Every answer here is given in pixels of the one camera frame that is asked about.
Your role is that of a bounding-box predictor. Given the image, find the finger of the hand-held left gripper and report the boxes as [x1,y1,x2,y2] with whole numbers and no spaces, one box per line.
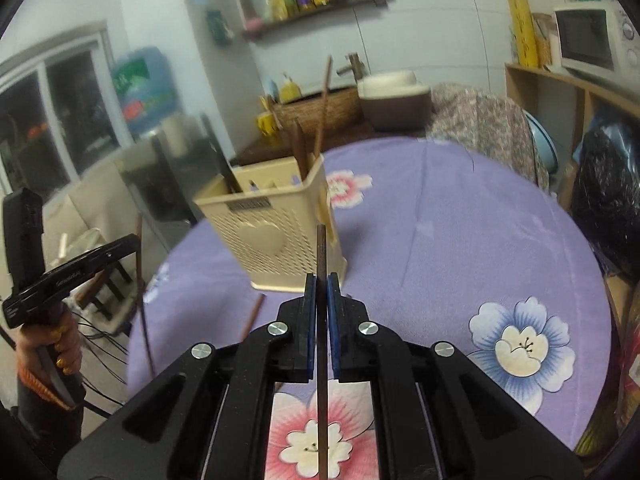
[102,234,142,267]

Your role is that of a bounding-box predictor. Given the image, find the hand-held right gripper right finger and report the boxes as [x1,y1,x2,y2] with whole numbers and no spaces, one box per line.
[327,272,586,480]

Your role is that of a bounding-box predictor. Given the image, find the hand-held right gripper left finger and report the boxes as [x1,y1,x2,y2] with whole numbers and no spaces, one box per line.
[60,272,318,480]

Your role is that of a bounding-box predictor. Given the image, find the beige perforated cutlery basket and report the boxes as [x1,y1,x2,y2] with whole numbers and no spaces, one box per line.
[193,153,349,294]

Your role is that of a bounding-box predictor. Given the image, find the black chopstick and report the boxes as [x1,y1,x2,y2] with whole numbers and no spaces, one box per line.
[201,113,244,195]

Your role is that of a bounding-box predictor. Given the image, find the person's left forearm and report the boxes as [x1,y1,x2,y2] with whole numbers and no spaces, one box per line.
[12,375,87,466]

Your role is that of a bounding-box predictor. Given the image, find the person's left hand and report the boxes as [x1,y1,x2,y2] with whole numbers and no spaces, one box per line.
[17,316,84,397]

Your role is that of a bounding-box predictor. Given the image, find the water dispenser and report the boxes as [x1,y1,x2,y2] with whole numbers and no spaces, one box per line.
[119,112,238,228]

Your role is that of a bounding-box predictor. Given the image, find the window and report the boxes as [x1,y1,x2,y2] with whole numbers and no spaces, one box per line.
[0,22,122,203]

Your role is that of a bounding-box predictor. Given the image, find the purple floral tablecloth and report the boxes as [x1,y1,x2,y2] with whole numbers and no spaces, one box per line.
[126,137,614,480]

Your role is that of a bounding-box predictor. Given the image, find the blue water jug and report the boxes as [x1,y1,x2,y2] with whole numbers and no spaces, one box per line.
[111,46,179,137]

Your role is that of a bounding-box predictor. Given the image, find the yellow cup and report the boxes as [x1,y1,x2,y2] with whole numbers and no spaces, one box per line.
[256,111,281,137]

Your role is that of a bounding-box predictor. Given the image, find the woven basket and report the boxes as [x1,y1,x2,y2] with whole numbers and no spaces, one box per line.
[272,87,362,133]

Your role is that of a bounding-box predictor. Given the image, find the yellow soap bottle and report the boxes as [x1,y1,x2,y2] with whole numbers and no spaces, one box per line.
[278,72,302,105]

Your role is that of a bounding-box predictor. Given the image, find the brown basin with white rim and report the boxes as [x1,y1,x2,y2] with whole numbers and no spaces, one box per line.
[357,71,432,132]

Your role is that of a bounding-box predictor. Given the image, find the floral cloth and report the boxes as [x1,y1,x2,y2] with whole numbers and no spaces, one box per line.
[429,84,552,192]

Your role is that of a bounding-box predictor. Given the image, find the bronze faucet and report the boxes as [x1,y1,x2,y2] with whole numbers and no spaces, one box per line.
[336,51,365,86]

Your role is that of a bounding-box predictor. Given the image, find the light blue basin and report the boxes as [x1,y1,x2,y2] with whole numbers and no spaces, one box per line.
[522,110,561,176]

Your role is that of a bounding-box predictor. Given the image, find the yellow packet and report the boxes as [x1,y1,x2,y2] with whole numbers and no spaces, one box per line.
[268,0,296,22]

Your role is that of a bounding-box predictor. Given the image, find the black plastic bag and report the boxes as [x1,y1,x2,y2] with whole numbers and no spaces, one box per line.
[570,117,640,273]

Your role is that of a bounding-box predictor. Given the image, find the wooden shelf cabinet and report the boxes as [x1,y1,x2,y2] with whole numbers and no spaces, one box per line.
[504,61,640,341]

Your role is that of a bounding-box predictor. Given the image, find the yellow roll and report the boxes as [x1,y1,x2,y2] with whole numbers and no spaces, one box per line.
[506,0,539,69]

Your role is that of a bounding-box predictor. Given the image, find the glass jar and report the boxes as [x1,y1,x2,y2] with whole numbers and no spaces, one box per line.
[534,12,560,66]

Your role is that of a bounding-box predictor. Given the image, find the white microwave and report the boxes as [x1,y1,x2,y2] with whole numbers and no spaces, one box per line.
[551,4,640,79]

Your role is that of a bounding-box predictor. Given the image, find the black cables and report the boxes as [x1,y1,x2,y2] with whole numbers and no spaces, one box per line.
[70,307,132,418]

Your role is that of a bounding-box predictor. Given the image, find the green wall holder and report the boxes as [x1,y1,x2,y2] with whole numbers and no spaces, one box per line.
[206,8,232,46]

